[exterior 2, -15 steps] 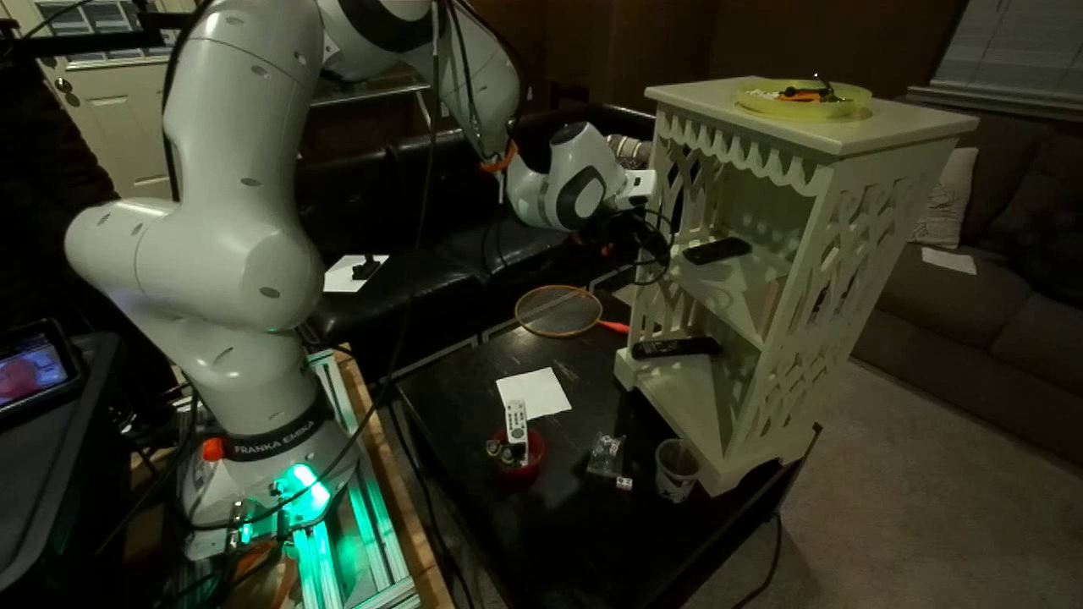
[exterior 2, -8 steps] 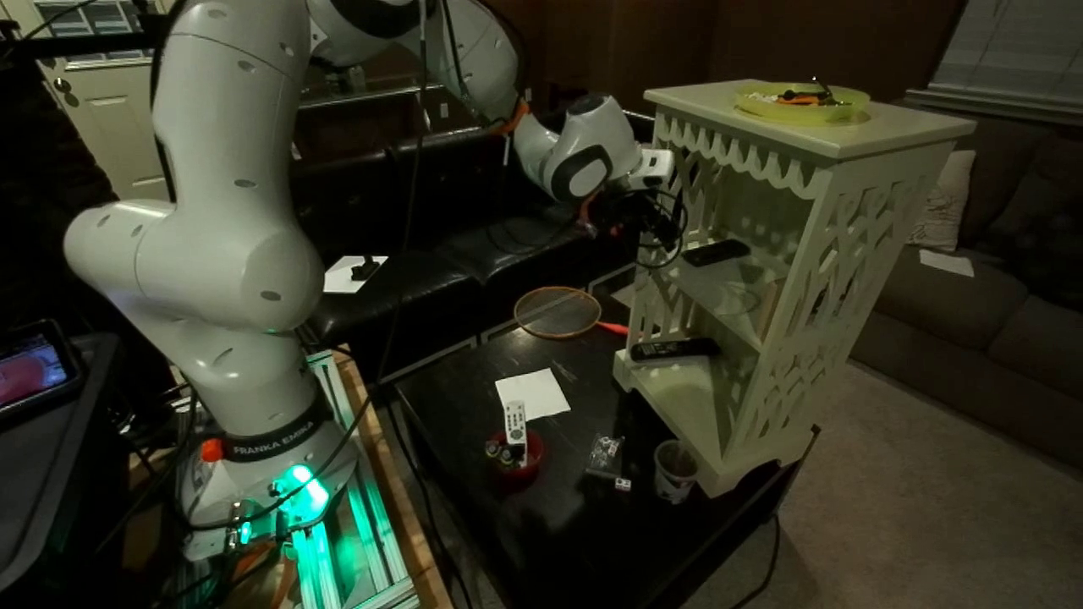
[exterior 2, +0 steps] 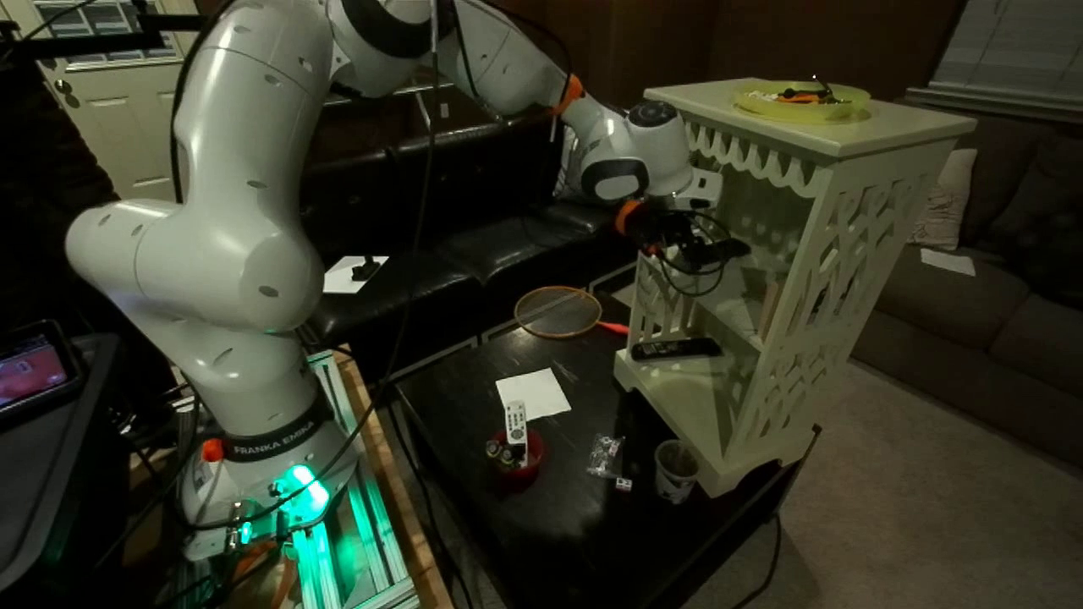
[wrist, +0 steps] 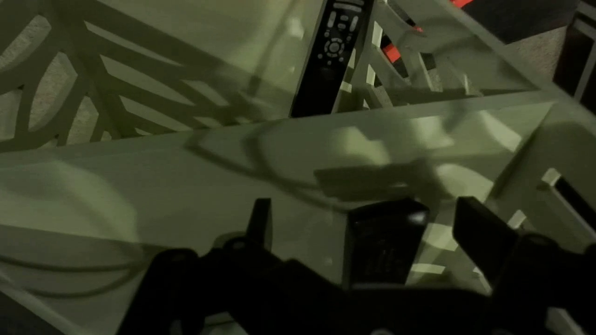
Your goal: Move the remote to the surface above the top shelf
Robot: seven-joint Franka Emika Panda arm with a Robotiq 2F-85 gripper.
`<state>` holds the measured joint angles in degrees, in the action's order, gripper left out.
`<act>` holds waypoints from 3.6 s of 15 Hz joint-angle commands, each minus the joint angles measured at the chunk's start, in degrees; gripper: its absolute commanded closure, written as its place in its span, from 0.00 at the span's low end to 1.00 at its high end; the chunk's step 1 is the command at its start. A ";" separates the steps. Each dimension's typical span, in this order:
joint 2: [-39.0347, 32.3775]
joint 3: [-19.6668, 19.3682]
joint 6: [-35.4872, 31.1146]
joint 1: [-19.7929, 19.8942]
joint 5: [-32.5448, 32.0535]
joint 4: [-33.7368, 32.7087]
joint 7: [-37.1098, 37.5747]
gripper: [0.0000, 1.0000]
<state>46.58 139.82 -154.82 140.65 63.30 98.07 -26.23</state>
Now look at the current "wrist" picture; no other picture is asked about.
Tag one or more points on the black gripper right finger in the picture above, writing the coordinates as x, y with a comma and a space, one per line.
484, 238

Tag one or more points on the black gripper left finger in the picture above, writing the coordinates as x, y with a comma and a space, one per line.
384, 247

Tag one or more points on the black remote control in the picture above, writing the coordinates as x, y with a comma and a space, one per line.
328, 56

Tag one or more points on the white lattice shelf unit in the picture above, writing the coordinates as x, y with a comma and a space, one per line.
186, 178

